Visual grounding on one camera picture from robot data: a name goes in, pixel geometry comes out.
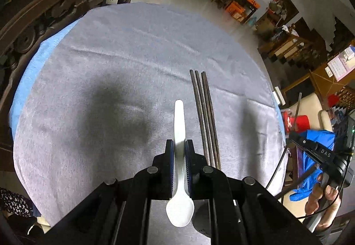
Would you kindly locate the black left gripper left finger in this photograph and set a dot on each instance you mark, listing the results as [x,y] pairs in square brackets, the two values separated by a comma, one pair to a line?
[156,181]

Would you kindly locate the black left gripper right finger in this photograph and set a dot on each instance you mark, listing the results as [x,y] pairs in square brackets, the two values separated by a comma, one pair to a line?
[204,181]

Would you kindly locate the dark wooden chopstick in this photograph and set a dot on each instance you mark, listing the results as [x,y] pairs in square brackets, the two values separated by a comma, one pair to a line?
[297,110]

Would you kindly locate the blue cloth garment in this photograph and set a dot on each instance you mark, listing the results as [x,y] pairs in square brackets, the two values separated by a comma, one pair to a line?
[324,137]

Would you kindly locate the red plastic container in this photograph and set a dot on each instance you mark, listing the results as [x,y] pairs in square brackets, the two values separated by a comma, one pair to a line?
[291,122]

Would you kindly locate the grey towel cloth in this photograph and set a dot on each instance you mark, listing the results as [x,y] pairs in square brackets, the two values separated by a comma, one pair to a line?
[102,107]

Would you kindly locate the blue table cover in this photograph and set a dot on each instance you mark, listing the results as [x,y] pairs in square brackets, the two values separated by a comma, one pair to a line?
[31,72]

